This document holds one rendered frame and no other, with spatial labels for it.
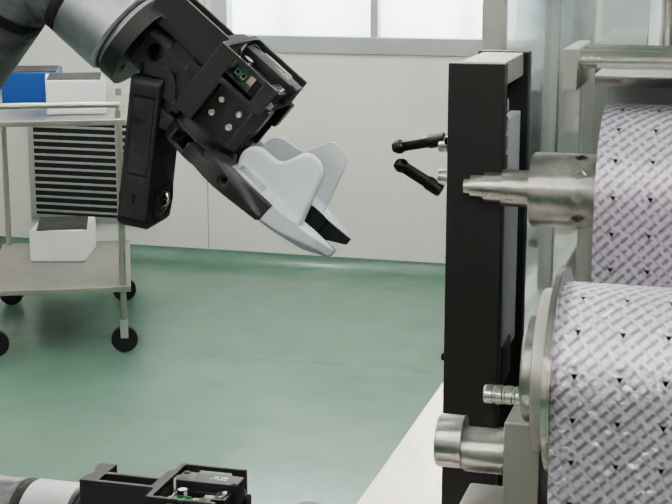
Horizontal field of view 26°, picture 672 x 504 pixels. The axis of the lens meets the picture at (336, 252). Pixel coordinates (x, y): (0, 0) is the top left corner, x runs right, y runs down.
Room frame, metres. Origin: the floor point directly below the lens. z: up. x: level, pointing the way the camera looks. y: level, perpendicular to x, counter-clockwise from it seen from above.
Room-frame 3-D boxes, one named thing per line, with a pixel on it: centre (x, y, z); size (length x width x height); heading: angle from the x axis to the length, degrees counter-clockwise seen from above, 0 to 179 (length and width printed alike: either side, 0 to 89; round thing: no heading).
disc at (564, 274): (0.98, -0.16, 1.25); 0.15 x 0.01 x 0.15; 164
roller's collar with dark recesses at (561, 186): (1.23, -0.20, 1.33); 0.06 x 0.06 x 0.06; 74
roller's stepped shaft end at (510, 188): (1.25, -0.14, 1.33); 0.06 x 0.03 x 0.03; 74
